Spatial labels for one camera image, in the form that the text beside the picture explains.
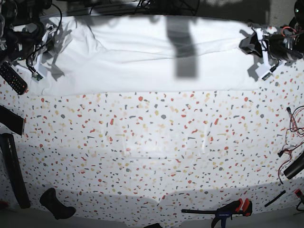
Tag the terrazzo patterned tablecloth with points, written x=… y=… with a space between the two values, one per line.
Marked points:
x=141 y=157

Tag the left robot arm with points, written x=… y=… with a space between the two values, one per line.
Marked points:
x=277 y=47

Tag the long black tube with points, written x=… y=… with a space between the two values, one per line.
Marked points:
x=8 y=149

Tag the black TV remote control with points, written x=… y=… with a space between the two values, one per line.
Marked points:
x=13 y=79

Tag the small black rod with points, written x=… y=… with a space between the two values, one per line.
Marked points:
x=274 y=199

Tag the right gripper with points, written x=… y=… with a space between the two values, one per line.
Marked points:
x=34 y=60

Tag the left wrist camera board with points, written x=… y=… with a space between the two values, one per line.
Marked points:
x=265 y=75

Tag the black cylinder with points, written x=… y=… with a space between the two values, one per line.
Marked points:
x=296 y=167

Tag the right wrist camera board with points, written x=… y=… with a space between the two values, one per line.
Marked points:
x=36 y=77

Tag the white T-shirt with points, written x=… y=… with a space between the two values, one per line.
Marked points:
x=148 y=54

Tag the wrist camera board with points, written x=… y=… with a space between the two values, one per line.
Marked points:
x=36 y=77
x=265 y=75

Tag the black orange bar clamp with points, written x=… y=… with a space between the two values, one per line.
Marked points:
x=238 y=207

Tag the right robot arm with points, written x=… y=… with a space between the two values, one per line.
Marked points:
x=23 y=36

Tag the black flat box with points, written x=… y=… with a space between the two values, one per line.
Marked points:
x=11 y=120

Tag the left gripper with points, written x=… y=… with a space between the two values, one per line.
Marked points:
x=255 y=45

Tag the small orange black clip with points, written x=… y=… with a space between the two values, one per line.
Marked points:
x=298 y=192

